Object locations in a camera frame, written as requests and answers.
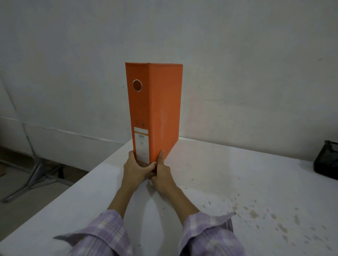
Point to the person's left hand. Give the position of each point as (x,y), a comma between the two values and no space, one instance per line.
(134,170)

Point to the person's right hand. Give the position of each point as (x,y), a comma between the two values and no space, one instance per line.
(163,177)

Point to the person's left thumb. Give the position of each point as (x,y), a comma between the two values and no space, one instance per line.
(150,167)

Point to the orange lever arch binder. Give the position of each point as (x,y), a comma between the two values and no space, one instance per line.
(154,110)

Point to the person's right forearm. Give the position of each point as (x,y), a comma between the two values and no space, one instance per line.
(203,226)

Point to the person's left forearm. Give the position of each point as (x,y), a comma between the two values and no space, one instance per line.
(117,225)

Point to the grey metal stand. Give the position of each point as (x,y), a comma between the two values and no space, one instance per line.
(29,147)

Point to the black mesh desk organizer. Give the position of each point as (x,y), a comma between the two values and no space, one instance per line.
(327,161)

